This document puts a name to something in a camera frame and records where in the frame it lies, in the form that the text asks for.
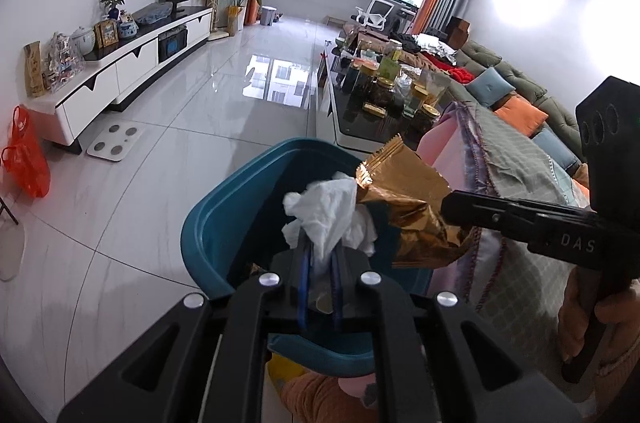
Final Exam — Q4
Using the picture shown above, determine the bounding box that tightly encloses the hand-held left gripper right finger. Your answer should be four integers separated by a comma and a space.
332, 248, 583, 423

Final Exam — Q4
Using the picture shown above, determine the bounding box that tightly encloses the teal trash bin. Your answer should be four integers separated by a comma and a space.
180, 137, 437, 378

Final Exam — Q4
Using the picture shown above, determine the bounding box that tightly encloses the white bathroom scale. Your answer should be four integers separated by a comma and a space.
86, 121, 146, 163

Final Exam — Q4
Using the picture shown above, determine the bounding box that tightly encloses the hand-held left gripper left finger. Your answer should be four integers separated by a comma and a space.
57, 248, 312, 423

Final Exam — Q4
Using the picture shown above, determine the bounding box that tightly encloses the person's right hand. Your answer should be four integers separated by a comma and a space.
556, 273, 640, 363

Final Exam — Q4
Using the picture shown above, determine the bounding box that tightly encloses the brown wooden cabinet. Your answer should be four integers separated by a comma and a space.
446, 16, 472, 50

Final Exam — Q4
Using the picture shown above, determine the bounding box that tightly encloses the blue cushion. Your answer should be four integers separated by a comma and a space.
465, 66, 516, 108
531, 127, 584, 176

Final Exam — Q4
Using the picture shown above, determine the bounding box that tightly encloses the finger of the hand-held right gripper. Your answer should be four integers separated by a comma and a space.
440, 190, 541, 245

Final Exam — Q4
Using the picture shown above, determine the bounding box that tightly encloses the person's orange fleece leg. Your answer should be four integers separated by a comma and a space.
276, 372, 375, 423

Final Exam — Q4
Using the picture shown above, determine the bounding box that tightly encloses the large gold foil wrapper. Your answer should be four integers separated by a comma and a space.
356, 136, 475, 270

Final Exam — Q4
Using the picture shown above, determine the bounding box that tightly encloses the tall gold bottle box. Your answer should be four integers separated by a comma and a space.
23, 41, 47, 99

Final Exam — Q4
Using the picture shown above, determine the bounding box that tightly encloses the white ceramic jar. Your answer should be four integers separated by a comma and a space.
71, 26, 97, 56

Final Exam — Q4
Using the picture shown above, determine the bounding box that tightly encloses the black glass coffee table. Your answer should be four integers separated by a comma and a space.
311, 37, 453, 155

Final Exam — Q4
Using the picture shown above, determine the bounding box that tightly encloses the patterned tablecloth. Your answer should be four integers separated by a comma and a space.
440, 100, 593, 344

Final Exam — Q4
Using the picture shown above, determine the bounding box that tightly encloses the person's right forearm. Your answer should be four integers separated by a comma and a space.
595, 328, 640, 384

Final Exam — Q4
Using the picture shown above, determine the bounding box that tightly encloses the blue folded cloth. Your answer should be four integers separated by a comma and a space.
133, 1, 174, 26

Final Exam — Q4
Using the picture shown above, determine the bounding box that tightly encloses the white TV cabinet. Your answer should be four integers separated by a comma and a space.
24, 6, 214, 155

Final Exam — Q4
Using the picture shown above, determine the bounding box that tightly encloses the red cloth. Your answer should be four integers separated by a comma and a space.
429, 52, 476, 85

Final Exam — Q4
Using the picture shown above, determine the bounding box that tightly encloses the black cloth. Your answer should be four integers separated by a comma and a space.
389, 32, 427, 55

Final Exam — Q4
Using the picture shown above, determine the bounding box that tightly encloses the white tissue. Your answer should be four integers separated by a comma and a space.
281, 172, 379, 276

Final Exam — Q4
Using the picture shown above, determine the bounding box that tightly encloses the red plastic bag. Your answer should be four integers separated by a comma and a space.
1, 104, 52, 199

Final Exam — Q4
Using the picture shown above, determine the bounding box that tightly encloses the white crumpled cloth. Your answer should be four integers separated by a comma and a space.
424, 32, 462, 55

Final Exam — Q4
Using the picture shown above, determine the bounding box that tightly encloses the wooden picture frame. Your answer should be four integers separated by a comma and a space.
93, 19, 120, 50

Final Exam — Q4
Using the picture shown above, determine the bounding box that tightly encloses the green sofa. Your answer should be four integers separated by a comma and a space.
440, 39, 588, 176

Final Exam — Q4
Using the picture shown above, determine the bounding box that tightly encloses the clear snack bag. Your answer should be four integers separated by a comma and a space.
417, 68, 450, 109

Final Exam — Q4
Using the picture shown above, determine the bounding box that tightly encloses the clear display box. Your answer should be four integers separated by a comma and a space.
41, 32, 85, 95

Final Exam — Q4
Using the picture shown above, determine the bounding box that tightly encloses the blue and white porcelain jar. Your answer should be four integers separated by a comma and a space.
118, 14, 139, 40

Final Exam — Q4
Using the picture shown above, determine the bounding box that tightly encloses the group of glass jars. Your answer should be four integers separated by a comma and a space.
340, 40, 443, 131

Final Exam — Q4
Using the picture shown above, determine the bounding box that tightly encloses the orange cushion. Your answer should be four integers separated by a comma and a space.
571, 163, 592, 204
492, 94, 550, 139

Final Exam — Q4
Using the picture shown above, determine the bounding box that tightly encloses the white office chair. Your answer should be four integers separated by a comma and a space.
355, 0, 397, 28

